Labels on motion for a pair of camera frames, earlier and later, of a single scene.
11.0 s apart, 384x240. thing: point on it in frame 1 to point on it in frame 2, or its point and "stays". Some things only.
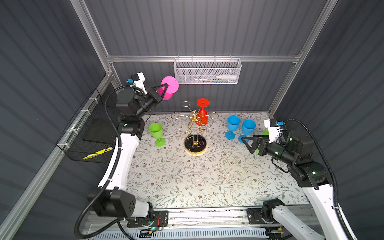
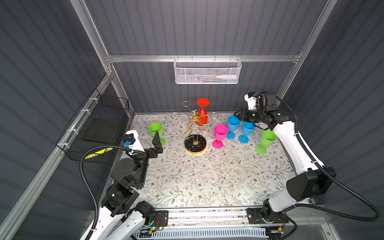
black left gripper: x=153 y=96 to x=152 y=154
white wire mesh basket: x=207 y=70 stays
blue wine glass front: x=233 y=124 stays
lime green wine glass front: x=156 y=131 stays
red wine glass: x=202 y=115 stays
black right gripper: x=263 y=142 to x=240 y=114
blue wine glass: x=248 y=128 stays
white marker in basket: x=227 y=77 stays
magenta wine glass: x=172 y=88 to x=220 y=132
